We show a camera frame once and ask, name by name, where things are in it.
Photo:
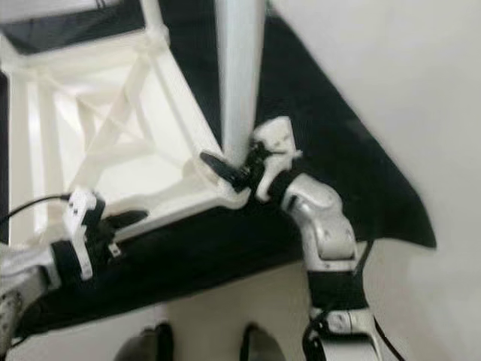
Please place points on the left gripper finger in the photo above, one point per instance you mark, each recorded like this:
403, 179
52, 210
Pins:
128, 219

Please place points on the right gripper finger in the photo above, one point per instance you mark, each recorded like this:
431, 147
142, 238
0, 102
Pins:
222, 168

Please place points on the white plastic children table top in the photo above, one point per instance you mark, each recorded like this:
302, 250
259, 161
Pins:
165, 98

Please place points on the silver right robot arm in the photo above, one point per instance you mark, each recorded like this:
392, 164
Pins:
331, 226

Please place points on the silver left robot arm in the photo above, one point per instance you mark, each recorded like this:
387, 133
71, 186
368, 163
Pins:
26, 278

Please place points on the black tablecloth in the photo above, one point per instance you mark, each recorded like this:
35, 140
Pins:
331, 150

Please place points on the grey robot right leg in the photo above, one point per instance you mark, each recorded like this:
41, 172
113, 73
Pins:
267, 346

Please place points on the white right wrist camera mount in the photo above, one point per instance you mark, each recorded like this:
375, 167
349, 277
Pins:
274, 143

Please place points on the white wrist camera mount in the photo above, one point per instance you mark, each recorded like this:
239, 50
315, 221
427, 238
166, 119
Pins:
84, 210
274, 143

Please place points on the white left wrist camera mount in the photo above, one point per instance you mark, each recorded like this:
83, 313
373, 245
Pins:
84, 210

